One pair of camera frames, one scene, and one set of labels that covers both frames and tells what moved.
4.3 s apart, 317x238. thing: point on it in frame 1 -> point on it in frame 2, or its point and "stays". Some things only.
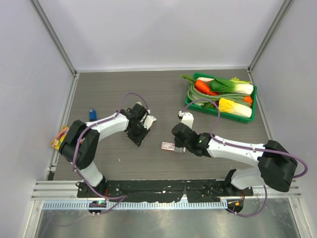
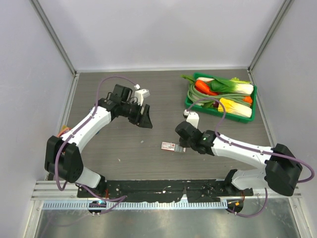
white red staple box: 171,147 stays
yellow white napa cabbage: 226,105 stays
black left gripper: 138,140 -> 145,121
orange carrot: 203,87 stays
